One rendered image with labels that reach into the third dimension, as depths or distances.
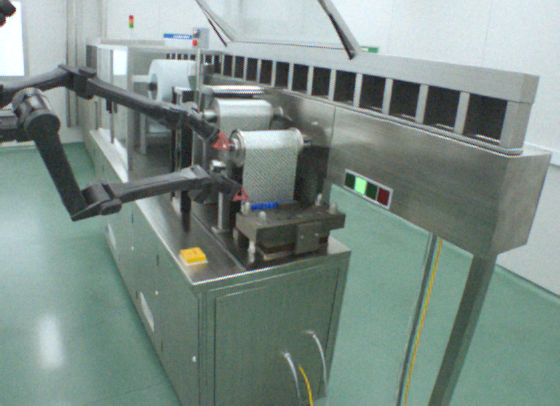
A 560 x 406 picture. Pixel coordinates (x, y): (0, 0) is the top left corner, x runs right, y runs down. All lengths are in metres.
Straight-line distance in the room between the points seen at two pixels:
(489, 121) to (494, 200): 0.24
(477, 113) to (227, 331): 1.10
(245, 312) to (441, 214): 0.76
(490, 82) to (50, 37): 6.34
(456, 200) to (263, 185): 0.76
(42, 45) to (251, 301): 5.88
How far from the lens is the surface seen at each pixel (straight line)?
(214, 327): 1.55
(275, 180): 1.70
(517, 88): 1.19
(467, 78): 1.27
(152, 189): 1.38
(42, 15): 6.96
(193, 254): 1.53
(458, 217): 1.30
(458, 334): 1.61
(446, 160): 1.30
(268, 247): 1.57
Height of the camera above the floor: 1.64
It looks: 19 degrees down
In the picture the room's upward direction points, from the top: 5 degrees clockwise
